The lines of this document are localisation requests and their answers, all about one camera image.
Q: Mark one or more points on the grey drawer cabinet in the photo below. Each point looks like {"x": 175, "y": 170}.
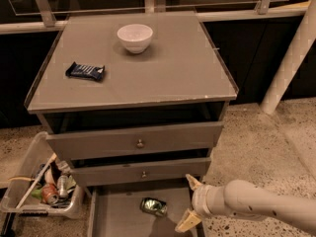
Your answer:
{"x": 179, "y": 78}

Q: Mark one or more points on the grey top drawer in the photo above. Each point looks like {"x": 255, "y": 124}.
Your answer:
{"x": 119, "y": 142}

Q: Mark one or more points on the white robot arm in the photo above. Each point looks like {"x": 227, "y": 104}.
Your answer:
{"x": 243, "y": 200}

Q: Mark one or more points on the red soda can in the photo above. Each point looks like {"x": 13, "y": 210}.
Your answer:
{"x": 49, "y": 194}

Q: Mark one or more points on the white ceramic bowl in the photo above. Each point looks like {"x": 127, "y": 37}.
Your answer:
{"x": 135, "y": 37}

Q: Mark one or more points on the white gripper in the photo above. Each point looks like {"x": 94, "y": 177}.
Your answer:
{"x": 199, "y": 200}

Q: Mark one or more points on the crushed green can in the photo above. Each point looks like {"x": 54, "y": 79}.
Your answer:
{"x": 153, "y": 206}

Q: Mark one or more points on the metal railing with glass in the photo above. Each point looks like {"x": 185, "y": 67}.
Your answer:
{"x": 35, "y": 16}

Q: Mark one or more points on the brass drawer knob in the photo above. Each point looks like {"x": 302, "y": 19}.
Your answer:
{"x": 143, "y": 175}
{"x": 139, "y": 144}

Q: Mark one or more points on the silver can in bin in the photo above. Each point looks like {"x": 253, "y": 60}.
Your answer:
{"x": 62, "y": 187}

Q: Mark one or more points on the brass middle drawer knob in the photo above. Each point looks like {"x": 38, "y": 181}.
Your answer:
{"x": 143, "y": 175}

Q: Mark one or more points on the clear plastic bin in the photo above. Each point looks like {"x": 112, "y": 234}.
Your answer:
{"x": 37, "y": 154}

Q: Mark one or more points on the white diagonal post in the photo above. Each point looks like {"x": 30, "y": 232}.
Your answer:
{"x": 293, "y": 58}

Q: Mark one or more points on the dark blue snack bar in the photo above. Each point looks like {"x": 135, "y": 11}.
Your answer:
{"x": 89, "y": 72}

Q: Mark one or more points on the brass top drawer knob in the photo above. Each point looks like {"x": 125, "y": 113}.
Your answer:
{"x": 139, "y": 144}

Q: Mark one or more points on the white stick in bin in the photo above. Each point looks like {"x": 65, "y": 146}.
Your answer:
{"x": 32, "y": 186}

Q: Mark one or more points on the grey middle drawer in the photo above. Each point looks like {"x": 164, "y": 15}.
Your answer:
{"x": 131, "y": 173}

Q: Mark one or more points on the grey bottom drawer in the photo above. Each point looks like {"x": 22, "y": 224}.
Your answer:
{"x": 116, "y": 211}

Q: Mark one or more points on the grey drawer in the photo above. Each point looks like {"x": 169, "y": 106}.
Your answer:
{"x": 131, "y": 173}
{"x": 116, "y": 211}
{"x": 119, "y": 142}

